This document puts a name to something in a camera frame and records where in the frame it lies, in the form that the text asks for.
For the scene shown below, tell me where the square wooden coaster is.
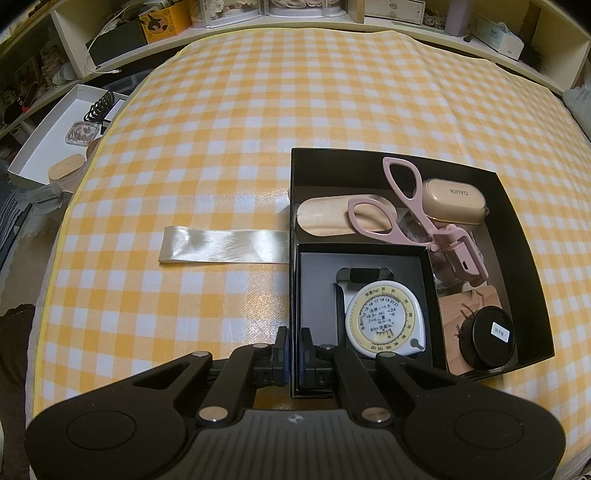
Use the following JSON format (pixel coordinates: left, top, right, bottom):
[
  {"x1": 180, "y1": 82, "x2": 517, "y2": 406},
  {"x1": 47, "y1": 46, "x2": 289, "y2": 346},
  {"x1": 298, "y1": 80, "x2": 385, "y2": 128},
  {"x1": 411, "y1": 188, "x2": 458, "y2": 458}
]
[{"x1": 437, "y1": 283, "x2": 502, "y2": 376}]

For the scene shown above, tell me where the black feather trim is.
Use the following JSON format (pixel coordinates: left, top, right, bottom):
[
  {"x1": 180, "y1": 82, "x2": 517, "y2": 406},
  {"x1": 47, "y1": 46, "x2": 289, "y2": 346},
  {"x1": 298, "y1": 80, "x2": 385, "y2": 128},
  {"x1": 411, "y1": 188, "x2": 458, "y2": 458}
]
[{"x1": 521, "y1": 43, "x2": 556, "y2": 75}]

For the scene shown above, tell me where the black round jar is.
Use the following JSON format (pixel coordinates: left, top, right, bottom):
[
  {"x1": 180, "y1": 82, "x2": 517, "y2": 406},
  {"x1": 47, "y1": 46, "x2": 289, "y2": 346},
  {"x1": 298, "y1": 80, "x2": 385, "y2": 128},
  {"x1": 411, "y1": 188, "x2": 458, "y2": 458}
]
[{"x1": 459, "y1": 305, "x2": 516, "y2": 371}]

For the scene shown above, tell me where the small black box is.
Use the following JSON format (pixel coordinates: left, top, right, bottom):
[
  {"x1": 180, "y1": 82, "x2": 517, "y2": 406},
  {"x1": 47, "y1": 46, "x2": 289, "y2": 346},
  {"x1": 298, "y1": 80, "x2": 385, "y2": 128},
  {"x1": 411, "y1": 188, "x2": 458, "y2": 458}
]
[{"x1": 291, "y1": 243, "x2": 440, "y2": 398}]

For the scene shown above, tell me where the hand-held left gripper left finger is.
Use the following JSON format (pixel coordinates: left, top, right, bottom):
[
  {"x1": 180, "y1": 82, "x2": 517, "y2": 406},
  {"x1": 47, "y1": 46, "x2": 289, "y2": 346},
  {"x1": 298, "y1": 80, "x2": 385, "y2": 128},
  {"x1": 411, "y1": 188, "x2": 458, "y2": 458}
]
[{"x1": 124, "y1": 326, "x2": 293, "y2": 426}]

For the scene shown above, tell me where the round wooden lid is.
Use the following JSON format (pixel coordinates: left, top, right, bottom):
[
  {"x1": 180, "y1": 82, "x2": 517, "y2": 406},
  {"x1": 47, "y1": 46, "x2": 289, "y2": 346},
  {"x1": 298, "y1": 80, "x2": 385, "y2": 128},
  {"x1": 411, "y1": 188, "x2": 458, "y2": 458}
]
[{"x1": 47, "y1": 154, "x2": 87, "y2": 186}]

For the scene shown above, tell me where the wooden shelf unit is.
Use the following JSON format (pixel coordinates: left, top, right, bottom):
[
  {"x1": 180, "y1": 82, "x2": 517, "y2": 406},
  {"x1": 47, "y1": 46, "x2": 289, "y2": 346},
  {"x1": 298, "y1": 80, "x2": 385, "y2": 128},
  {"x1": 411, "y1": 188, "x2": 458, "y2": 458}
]
[{"x1": 0, "y1": 0, "x2": 591, "y2": 139}]

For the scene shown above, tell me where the black storage box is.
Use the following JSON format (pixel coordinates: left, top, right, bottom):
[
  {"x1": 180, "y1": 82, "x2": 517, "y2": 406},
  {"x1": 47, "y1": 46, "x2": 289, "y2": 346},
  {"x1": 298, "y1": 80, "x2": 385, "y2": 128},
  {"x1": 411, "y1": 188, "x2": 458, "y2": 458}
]
[{"x1": 87, "y1": 20, "x2": 149, "y2": 66}]

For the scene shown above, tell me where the oval wooden box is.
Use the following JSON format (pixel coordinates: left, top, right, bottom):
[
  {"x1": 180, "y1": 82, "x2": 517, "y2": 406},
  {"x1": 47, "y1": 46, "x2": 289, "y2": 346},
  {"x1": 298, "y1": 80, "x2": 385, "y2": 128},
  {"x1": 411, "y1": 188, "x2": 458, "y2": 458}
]
[{"x1": 296, "y1": 194, "x2": 394, "y2": 237}]

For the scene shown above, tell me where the clear doll display case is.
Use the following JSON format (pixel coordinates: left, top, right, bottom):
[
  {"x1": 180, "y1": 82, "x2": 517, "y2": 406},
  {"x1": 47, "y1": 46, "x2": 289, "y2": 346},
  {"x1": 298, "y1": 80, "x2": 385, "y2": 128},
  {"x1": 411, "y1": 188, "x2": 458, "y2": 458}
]
[
  {"x1": 263, "y1": 0, "x2": 348, "y2": 17},
  {"x1": 191, "y1": 0, "x2": 264, "y2": 22}
]

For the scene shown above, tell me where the yellow printed box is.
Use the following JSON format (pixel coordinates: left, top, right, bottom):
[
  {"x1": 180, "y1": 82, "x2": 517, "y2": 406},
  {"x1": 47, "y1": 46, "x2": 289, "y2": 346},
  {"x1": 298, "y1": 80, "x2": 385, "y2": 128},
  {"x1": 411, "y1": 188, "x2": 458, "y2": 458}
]
[{"x1": 138, "y1": 2, "x2": 193, "y2": 45}]

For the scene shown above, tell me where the beige satin ribbon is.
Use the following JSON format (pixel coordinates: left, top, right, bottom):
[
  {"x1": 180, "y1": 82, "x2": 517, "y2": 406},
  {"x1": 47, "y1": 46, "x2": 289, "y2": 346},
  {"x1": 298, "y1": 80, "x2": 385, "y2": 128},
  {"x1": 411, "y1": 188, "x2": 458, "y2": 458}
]
[{"x1": 157, "y1": 226, "x2": 291, "y2": 265}]

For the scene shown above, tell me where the clear plastic nail case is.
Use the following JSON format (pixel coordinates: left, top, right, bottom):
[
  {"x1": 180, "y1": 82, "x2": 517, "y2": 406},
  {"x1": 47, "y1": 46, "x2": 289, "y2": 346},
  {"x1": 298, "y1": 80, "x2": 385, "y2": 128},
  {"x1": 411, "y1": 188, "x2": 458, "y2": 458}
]
[{"x1": 396, "y1": 209, "x2": 486, "y2": 292}]

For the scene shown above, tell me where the large black box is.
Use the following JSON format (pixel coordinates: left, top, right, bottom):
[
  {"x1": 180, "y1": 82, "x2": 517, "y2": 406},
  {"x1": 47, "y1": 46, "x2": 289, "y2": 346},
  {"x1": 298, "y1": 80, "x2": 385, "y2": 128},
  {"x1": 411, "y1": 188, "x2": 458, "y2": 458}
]
[{"x1": 289, "y1": 147, "x2": 555, "y2": 398}]

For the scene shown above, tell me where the white charging cable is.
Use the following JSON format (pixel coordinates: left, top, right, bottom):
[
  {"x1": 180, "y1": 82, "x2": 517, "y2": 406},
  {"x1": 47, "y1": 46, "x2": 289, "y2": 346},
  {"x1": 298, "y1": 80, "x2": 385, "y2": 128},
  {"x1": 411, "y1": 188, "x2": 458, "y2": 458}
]
[{"x1": 85, "y1": 18, "x2": 123, "y2": 75}]

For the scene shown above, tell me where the pink small device with strap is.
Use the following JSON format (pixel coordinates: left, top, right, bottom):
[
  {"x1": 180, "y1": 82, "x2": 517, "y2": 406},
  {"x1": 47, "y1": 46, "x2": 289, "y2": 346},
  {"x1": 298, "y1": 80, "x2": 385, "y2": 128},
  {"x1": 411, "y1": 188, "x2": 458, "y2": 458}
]
[{"x1": 346, "y1": 156, "x2": 491, "y2": 285}]

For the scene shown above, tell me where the small clear nail case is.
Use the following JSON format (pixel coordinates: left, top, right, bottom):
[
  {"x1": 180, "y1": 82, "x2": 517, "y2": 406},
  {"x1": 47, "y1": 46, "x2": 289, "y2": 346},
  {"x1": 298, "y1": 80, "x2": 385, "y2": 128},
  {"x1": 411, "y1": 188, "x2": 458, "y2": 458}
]
[{"x1": 65, "y1": 120, "x2": 101, "y2": 149}]

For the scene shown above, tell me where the purple box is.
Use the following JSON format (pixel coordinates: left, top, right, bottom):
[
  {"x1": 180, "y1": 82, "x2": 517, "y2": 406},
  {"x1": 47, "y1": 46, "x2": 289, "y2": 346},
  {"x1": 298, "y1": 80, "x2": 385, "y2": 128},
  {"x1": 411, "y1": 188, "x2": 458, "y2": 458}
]
[{"x1": 445, "y1": 0, "x2": 472, "y2": 37}]

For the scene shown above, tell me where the white drawer organizer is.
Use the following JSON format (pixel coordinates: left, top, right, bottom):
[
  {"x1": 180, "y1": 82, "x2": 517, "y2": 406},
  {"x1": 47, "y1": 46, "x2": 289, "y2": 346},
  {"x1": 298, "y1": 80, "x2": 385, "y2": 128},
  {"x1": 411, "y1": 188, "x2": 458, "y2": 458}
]
[{"x1": 364, "y1": 0, "x2": 426, "y2": 25}]

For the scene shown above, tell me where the round white measuring tape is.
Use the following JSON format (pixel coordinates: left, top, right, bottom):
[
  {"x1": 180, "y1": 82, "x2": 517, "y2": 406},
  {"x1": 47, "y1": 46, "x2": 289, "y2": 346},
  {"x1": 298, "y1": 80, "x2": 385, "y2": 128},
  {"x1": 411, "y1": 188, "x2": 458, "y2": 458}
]
[{"x1": 344, "y1": 279, "x2": 431, "y2": 359}]

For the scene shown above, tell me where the white tray box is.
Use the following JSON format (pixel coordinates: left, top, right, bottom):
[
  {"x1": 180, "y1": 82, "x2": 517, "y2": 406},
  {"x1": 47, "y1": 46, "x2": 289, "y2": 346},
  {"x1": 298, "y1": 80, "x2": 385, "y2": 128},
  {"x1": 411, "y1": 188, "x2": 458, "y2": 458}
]
[{"x1": 6, "y1": 83, "x2": 133, "y2": 190}]

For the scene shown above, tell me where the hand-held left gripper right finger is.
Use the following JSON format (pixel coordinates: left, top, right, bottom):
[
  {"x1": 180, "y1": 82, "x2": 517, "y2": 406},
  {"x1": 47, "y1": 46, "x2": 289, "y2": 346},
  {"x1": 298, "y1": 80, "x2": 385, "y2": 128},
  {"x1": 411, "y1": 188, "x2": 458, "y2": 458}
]
[{"x1": 298, "y1": 327, "x2": 468, "y2": 426}]

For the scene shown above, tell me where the black hair claw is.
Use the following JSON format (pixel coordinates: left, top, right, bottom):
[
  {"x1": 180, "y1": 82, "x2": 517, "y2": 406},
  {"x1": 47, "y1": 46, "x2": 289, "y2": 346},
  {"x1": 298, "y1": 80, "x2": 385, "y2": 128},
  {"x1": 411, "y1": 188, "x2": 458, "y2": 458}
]
[{"x1": 82, "y1": 90, "x2": 115, "y2": 126}]

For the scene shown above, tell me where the white tissue box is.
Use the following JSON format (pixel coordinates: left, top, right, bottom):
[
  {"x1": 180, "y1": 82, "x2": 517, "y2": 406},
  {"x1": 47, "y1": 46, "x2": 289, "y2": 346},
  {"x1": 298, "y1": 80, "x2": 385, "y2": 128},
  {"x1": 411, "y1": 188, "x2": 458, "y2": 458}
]
[{"x1": 468, "y1": 13, "x2": 526, "y2": 59}]

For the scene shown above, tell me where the beige earbud case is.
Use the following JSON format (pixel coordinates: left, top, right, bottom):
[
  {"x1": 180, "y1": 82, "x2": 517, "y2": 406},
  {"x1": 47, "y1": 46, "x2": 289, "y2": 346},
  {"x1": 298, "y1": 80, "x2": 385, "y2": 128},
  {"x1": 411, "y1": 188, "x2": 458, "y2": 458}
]
[{"x1": 422, "y1": 178, "x2": 491, "y2": 227}]

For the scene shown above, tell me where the yellow checked blanket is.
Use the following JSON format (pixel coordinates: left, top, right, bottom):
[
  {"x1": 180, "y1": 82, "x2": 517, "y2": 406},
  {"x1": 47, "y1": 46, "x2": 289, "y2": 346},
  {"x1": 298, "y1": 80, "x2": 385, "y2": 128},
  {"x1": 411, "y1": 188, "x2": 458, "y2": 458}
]
[{"x1": 28, "y1": 30, "x2": 591, "y2": 480}]

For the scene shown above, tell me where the clear plastic storage box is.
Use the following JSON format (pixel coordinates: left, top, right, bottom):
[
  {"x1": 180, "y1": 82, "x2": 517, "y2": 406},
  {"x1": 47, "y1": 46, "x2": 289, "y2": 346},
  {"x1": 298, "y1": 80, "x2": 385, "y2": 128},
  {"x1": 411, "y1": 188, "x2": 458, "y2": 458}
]
[{"x1": 17, "y1": 182, "x2": 64, "y2": 214}]

